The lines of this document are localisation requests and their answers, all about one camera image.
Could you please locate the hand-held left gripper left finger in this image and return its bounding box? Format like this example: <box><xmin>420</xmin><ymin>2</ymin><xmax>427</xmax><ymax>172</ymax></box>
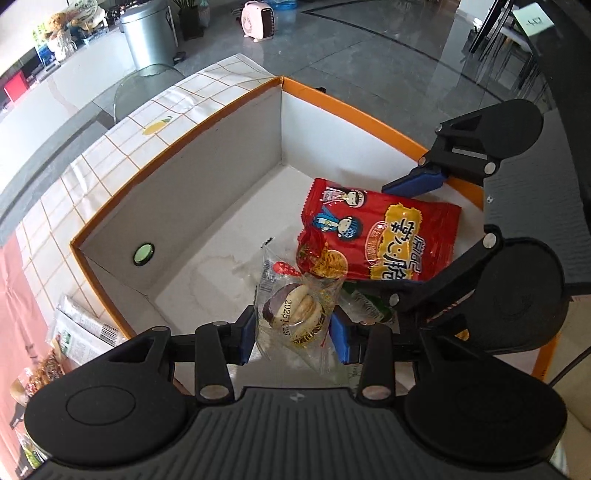
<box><xmin>108</xmin><ymin>305</ymin><xmax>258</xmax><ymax>404</ymax></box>

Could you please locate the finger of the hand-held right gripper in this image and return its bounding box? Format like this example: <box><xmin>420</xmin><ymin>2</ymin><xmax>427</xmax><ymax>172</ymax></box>
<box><xmin>381</xmin><ymin>107</ymin><xmax>502</xmax><ymax>195</ymax></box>
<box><xmin>390</xmin><ymin>226</ymin><xmax>505</xmax><ymax>328</ymax></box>

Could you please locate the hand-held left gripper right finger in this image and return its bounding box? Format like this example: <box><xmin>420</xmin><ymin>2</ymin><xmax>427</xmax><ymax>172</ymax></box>
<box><xmin>329</xmin><ymin>308</ymin><xmax>484</xmax><ymax>403</ymax></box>

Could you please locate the dark green snack packet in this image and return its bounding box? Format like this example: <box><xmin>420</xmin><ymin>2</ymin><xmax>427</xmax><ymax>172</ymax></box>
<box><xmin>342</xmin><ymin>281</ymin><xmax>395</xmax><ymax>324</ymax></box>

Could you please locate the clear bun packet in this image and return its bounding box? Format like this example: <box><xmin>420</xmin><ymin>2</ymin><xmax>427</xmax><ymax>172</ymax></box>
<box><xmin>254</xmin><ymin>237</ymin><xmax>352</xmax><ymax>384</ymax></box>

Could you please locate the red cartoon snack packet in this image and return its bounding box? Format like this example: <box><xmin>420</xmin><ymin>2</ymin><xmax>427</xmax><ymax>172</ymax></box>
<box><xmin>295</xmin><ymin>178</ymin><xmax>462</xmax><ymax>282</ymax></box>

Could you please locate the orange cardboard box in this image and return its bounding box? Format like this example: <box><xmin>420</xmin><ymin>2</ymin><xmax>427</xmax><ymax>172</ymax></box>
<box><xmin>69</xmin><ymin>76</ymin><xmax>561</xmax><ymax>398</ymax></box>

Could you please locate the large white snack packet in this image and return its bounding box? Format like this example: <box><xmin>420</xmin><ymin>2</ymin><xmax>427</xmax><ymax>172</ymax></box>
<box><xmin>48</xmin><ymin>294</ymin><xmax>127</xmax><ymax>361</ymax></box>

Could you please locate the orange stick snack packet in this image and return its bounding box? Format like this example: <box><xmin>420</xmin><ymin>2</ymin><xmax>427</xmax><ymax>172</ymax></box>
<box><xmin>28</xmin><ymin>342</ymin><xmax>63</xmax><ymax>393</ymax></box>

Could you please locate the white paper sheet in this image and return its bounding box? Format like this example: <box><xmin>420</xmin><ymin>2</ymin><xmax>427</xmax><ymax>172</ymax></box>
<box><xmin>512</xmin><ymin>2</ymin><xmax>553</xmax><ymax>34</ymax></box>

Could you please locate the beige cushion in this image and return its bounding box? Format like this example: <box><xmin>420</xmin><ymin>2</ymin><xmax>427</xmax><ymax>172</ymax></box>
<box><xmin>551</xmin><ymin>383</ymin><xmax>591</xmax><ymax>480</ymax></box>

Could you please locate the pink space heater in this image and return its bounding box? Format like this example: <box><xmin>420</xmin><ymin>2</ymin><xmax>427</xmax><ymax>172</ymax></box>
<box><xmin>241</xmin><ymin>0</ymin><xmax>278</xmax><ymax>43</ymax></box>

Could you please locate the round glass side table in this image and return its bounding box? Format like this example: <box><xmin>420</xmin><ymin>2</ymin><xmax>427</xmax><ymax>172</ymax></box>
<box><xmin>113</xmin><ymin>64</ymin><xmax>188</xmax><ymax>125</ymax></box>

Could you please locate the potted snake plant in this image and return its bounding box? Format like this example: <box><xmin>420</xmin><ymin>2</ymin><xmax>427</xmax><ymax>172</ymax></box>
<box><xmin>173</xmin><ymin>0</ymin><xmax>211</xmax><ymax>41</ymax></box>

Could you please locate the silver pedal trash can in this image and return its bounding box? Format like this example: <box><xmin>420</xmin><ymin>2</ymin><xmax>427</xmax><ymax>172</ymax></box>
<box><xmin>119</xmin><ymin>0</ymin><xmax>178</xmax><ymax>70</ymax></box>

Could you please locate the white marble television console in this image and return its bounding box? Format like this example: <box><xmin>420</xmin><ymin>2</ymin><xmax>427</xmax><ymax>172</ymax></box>
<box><xmin>0</xmin><ymin>28</ymin><xmax>139</xmax><ymax>158</ymax></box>

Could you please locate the red square box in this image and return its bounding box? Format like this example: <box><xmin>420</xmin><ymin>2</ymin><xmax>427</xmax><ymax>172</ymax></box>
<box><xmin>4</xmin><ymin>74</ymin><xmax>27</xmax><ymax>102</ymax></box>

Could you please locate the teddy bear in white basket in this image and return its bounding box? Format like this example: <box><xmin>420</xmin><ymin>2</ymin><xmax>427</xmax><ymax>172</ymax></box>
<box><xmin>44</xmin><ymin>11</ymin><xmax>77</xmax><ymax>63</ymax></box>

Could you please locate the round paper fan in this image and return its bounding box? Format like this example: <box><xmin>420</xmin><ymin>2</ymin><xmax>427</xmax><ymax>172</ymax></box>
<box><xmin>65</xmin><ymin>0</ymin><xmax>109</xmax><ymax>26</ymax></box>

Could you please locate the black cable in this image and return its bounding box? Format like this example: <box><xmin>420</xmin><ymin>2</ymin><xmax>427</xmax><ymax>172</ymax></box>
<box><xmin>547</xmin><ymin>348</ymin><xmax>591</xmax><ymax>384</ymax></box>

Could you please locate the black frame dining chair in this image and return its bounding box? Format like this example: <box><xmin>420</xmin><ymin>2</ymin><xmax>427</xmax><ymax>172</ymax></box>
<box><xmin>468</xmin><ymin>0</ymin><xmax>550</xmax><ymax>93</ymax></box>

